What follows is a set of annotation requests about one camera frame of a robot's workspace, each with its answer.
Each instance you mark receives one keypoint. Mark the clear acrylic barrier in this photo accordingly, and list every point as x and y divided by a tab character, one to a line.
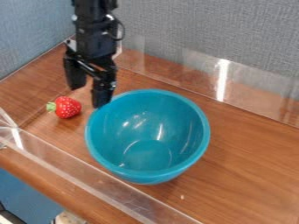
267	94
95	195

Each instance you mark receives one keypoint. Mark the blue plastic bowl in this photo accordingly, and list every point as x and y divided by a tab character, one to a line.
148	135

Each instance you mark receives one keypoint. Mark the red toy strawberry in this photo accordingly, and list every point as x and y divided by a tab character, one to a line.
64	107

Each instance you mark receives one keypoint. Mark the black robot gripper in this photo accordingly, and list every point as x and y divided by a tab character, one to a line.
92	48

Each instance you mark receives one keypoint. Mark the clear acrylic back barrier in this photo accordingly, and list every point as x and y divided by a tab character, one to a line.
267	94

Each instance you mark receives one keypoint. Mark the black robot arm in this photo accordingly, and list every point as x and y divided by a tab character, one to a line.
93	6

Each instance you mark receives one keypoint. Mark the clear acrylic front barrier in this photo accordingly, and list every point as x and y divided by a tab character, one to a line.
95	195

